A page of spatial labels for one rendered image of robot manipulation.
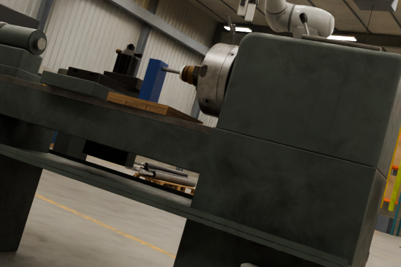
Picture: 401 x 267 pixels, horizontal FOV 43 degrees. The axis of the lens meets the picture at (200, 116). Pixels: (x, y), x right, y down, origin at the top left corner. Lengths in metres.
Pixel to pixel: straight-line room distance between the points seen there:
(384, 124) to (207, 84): 0.69
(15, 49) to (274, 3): 1.31
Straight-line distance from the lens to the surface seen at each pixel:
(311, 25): 2.45
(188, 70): 2.22
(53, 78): 2.36
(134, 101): 2.14
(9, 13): 7.13
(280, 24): 2.49
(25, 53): 2.76
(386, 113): 1.79
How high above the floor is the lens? 0.72
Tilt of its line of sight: 5 degrees up
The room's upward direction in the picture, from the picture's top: 16 degrees clockwise
